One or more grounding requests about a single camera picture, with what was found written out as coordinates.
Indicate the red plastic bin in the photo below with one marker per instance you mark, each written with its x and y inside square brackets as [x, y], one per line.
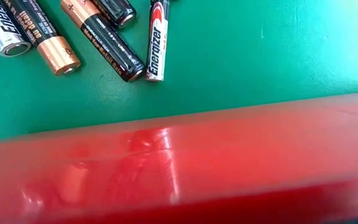
[197, 155]

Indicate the pile of loose batteries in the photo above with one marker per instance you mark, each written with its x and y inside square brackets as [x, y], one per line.
[110, 46]

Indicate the green table mat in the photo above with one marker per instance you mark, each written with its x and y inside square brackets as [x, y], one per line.
[259, 46]

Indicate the black cylindrical battery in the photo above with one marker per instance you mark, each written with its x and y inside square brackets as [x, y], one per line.
[117, 11]

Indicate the silver Energizer AA battery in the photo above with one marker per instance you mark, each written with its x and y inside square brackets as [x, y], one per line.
[2, 28]

